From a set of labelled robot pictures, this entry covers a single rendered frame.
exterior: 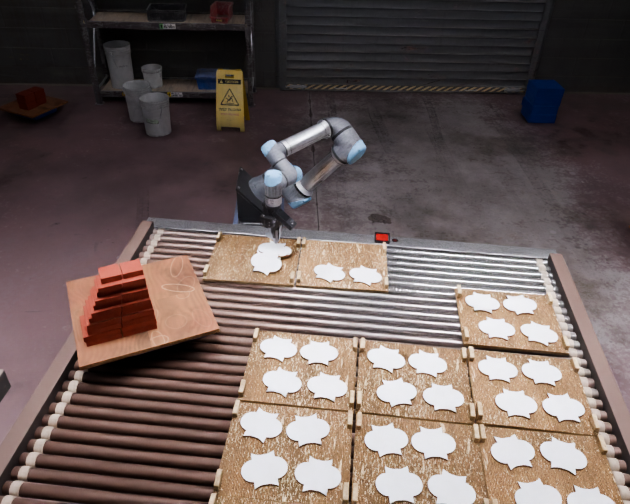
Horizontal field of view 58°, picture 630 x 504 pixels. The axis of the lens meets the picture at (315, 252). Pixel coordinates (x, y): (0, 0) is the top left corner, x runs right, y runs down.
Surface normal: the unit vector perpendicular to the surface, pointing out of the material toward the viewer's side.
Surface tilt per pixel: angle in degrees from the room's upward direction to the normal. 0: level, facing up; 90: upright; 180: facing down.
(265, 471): 0
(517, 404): 0
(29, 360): 0
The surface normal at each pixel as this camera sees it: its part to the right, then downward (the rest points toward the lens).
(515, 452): 0.03, -0.80
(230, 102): -0.03, 0.38
